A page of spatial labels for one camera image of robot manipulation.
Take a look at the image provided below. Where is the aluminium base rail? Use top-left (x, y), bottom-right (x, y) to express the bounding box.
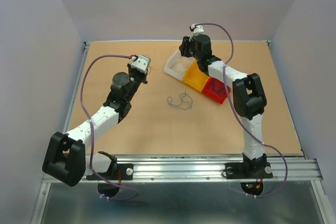
top-left (43, 154), bottom-right (323, 183)

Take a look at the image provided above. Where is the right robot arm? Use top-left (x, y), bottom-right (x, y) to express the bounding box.
top-left (179, 34), bottom-right (273, 179)

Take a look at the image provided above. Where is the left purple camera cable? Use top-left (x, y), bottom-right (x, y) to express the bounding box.
top-left (80, 54), bottom-right (139, 201)

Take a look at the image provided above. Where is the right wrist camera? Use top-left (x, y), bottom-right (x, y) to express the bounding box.
top-left (190, 24), bottom-right (204, 40)

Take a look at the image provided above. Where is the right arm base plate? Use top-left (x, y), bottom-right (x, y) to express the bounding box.
top-left (222, 162), bottom-right (274, 179)

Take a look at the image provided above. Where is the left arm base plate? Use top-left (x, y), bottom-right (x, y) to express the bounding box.
top-left (98, 163), bottom-right (134, 181)

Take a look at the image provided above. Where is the white plastic bin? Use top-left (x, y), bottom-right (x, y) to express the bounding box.
top-left (164, 49), bottom-right (194, 81)

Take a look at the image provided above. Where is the blue wire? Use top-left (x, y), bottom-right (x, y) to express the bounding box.
top-left (167, 87), bottom-right (194, 111)

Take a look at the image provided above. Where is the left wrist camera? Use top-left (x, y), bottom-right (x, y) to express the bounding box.
top-left (129, 55), bottom-right (151, 74)

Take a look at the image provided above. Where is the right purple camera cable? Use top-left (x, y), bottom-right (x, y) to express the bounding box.
top-left (190, 22), bottom-right (290, 199)

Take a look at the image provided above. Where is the dark purple wire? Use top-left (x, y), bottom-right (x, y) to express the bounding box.
top-left (208, 79), bottom-right (226, 95)

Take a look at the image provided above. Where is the yellow plastic bin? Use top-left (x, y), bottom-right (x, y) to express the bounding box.
top-left (182, 61), bottom-right (209, 93)

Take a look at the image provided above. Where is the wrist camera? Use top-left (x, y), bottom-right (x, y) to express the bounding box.
top-left (129, 55), bottom-right (151, 74)
top-left (190, 24), bottom-right (204, 40)

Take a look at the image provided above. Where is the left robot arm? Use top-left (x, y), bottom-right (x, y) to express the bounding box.
top-left (42, 60), bottom-right (149, 187)

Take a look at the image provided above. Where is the purple camera cable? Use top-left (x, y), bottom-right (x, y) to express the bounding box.
top-left (80, 54), bottom-right (139, 201)
top-left (190, 22), bottom-right (290, 199)

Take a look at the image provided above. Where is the red plastic bin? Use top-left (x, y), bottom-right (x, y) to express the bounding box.
top-left (202, 77), bottom-right (227, 104)

